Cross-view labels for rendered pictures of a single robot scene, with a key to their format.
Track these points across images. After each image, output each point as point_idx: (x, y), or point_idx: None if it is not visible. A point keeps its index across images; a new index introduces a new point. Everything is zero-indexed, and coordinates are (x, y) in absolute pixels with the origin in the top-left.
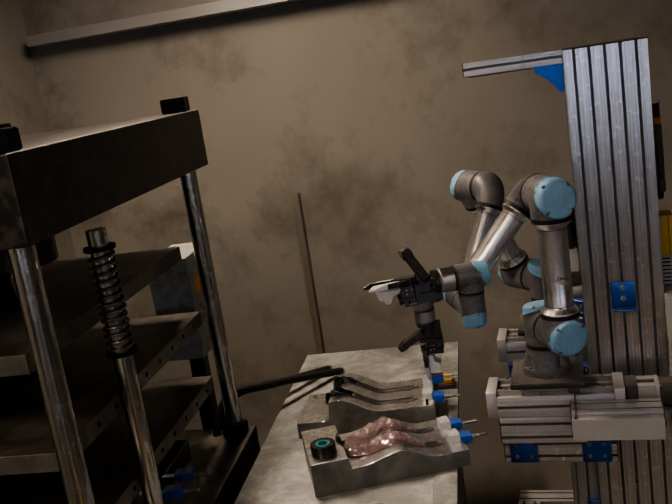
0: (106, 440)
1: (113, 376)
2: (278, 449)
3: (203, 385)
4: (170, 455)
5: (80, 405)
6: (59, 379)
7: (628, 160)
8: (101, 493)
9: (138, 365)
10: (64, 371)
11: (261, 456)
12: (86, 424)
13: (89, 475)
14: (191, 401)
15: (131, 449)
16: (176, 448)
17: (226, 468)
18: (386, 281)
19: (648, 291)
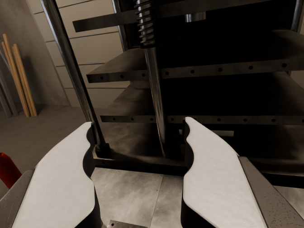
0: (205, 97)
1: (181, 62)
2: (296, 201)
3: (303, 115)
4: (210, 127)
5: (141, 65)
6: (54, 37)
7: None
8: (143, 109)
9: (197, 64)
10: (58, 34)
11: (278, 188)
12: (111, 72)
13: (165, 102)
14: (265, 115)
15: (189, 107)
16: (220, 128)
17: (260, 169)
18: (183, 179)
19: None
